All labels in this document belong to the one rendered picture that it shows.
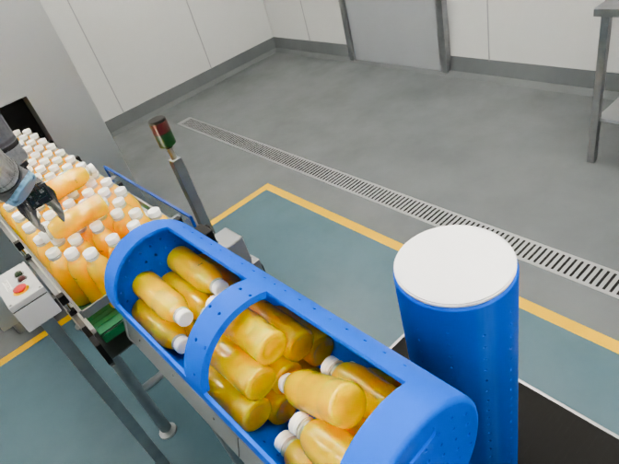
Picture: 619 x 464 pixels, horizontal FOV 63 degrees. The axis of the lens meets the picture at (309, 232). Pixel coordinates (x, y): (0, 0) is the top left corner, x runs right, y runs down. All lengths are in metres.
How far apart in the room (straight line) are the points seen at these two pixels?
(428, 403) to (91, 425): 2.17
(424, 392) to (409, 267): 0.50
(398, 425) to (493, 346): 0.57
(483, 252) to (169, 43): 5.11
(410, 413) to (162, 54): 5.48
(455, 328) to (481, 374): 0.18
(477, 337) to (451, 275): 0.15
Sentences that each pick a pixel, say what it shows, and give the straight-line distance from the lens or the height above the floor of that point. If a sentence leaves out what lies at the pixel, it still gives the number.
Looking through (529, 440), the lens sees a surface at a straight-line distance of 1.98.
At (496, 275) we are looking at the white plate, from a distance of 1.19.
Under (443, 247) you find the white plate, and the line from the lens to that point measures 1.27.
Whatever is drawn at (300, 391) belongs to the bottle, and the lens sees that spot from 0.89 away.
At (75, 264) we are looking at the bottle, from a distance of 1.65.
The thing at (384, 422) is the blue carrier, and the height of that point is 1.23.
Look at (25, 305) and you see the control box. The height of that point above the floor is 1.08.
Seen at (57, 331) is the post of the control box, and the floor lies 0.90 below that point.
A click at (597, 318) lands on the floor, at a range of 2.53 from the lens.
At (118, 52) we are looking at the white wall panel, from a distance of 5.78.
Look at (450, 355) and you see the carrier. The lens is 1.26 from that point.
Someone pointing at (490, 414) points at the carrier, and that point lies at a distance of 1.48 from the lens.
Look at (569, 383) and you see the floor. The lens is 2.30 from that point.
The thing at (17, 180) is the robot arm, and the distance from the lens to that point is 1.30.
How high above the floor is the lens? 1.86
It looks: 36 degrees down
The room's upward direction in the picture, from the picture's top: 17 degrees counter-clockwise
